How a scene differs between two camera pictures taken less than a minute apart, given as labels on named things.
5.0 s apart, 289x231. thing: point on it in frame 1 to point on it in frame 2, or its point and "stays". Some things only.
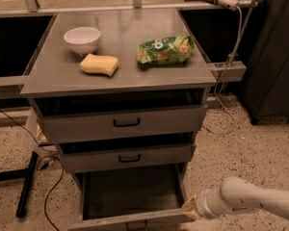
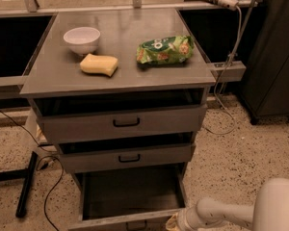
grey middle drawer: (95, 157) stays
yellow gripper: (202, 203) to (184, 218)
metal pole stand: (241, 33) stays
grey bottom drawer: (143, 197) stays
